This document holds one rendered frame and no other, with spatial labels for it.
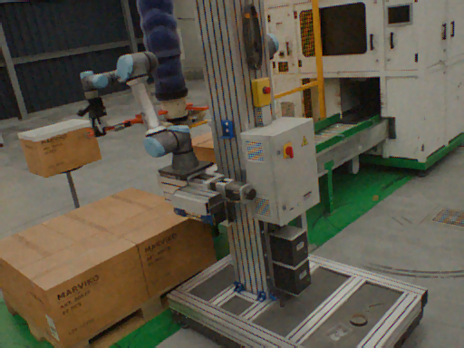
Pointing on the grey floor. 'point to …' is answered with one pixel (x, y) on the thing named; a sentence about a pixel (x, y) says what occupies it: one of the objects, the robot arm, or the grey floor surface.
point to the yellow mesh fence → (316, 64)
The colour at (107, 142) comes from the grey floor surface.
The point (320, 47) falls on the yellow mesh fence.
